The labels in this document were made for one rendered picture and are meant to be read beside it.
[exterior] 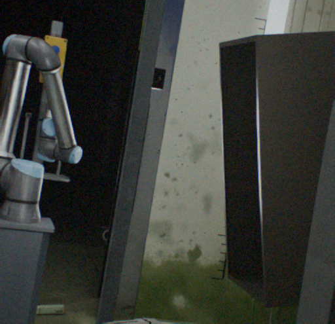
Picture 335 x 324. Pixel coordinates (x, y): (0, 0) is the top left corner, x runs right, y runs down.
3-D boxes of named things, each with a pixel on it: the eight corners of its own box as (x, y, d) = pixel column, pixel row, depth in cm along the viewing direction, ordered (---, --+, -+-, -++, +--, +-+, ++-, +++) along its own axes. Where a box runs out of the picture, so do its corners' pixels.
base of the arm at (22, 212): (-3, 220, 383) (1, 198, 382) (-3, 213, 401) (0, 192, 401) (40, 224, 387) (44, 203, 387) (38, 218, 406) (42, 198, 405)
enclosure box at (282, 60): (292, 271, 441) (285, 39, 431) (341, 301, 383) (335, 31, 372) (227, 277, 433) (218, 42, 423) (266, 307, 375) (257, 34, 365)
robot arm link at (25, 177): (25, 201, 384) (31, 163, 383) (-5, 194, 391) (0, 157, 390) (46, 200, 397) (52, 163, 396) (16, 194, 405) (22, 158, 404)
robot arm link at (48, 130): (40, 136, 427) (43, 116, 426) (38, 134, 439) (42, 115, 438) (59, 139, 429) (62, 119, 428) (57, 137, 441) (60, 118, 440)
